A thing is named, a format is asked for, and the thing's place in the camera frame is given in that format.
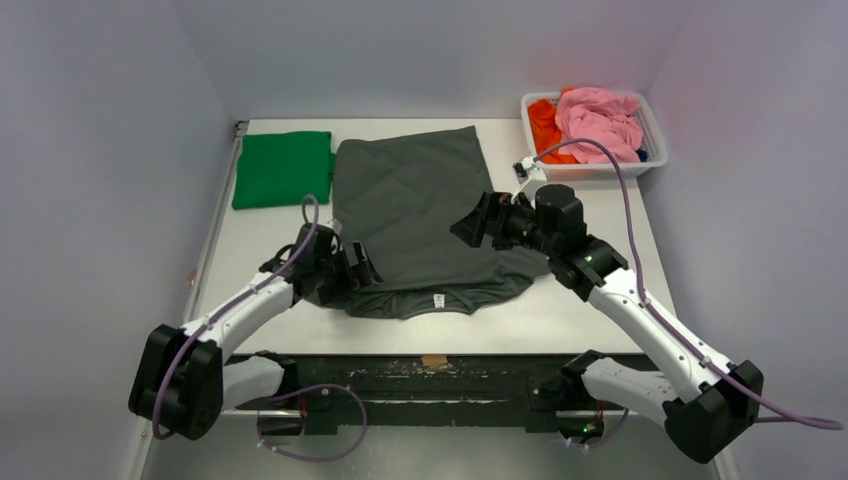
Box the dark grey t-shirt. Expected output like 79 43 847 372
328 126 550 319

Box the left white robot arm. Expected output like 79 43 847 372
128 223 383 440

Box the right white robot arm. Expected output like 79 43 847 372
450 185 764 464

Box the orange t-shirt in basket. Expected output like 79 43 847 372
527 99 579 165

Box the brown tape piece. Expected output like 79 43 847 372
421 354 450 371

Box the folded green t-shirt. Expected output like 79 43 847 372
231 131 335 210

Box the pink crumpled t-shirt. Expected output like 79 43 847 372
555 87 643 163

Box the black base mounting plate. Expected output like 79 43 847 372
225 354 657 437

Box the white plastic laundry basket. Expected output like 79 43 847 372
520 90 669 182

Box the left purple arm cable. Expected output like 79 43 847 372
151 193 321 441

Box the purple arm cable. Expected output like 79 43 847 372
533 137 845 432
151 193 321 441

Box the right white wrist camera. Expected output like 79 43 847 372
512 157 547 203

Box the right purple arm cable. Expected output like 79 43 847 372
533 137 845 432

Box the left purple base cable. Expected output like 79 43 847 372
255 382 370 464

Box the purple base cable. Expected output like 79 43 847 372
255 382 370 464
564 407 632 452

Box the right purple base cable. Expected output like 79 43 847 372
564 407 632 452

